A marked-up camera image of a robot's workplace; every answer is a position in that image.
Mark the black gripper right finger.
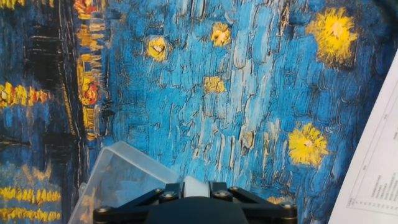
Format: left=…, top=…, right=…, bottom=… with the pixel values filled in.
left=208, top=182, right=299, bottom=224

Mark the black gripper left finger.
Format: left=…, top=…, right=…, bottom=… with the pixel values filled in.
left=93, top=182, right=186, bottom=224

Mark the white pipette tip box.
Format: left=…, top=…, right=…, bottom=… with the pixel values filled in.
left=67, top=141, right=211, bottom=224

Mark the starry night print tablecloth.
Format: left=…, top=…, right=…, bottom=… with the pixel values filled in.
left=0, top=0, right=398, bottom=224

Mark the white printed paper sheet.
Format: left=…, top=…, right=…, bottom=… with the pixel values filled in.
left=328, top=49, right=398, bottom=224

